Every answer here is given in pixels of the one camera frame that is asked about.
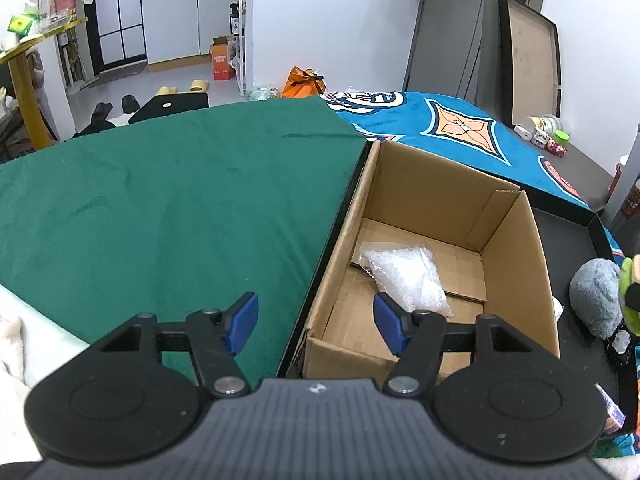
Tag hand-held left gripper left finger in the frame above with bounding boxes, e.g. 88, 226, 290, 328
90, 291, 261, 397

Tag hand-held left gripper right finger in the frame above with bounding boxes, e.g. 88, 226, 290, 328
372, 291, 561, 397

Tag clear bubble wrap bag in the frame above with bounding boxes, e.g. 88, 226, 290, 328
357, 242, 453, 318

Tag brown cardboard box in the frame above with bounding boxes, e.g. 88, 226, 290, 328
302, 139, 561, 380

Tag fuzzy grey-blue plush toy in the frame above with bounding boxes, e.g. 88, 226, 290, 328
569, 257, 628, 341

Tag green cloth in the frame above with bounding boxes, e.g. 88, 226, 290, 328
0, 95, 368, 386

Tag blue printed blanket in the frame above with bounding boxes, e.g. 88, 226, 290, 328
320, 90, 640, 461

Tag white bedding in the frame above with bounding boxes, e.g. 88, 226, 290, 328
0, 285, 91, 466

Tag small red figurines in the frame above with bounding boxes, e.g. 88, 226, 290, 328
532, 130, 568, 157

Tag orange bag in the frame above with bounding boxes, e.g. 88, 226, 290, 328
281, 66, 326, 98

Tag green plush toy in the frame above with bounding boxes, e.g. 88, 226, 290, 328
619, 255, 640, 336

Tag orange cardboard box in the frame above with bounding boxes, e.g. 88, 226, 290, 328
210, 35, 236, 82

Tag red white bottle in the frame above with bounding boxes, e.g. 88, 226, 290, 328
607, 155, 631, 201

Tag white shelf rack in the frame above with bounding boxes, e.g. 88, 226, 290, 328
235, 0, 248, 96

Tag grey folded panel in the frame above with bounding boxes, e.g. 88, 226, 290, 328
402, 0, 501, 121

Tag white cabinet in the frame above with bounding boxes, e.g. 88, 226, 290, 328
140, 0, 246, 66

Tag black framed wooden board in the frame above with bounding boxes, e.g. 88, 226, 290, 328
497, 0, 563, 128

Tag yellow table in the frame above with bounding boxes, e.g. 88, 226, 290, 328
0, 17, 88, 151

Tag black framed sliding door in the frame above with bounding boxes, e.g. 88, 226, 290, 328
80, 0, 148, 73

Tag clear plastic jar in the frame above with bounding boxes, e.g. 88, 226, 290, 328
37, 0, 78, 33

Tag green box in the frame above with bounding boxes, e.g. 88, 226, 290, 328
7, 12, 33, 36

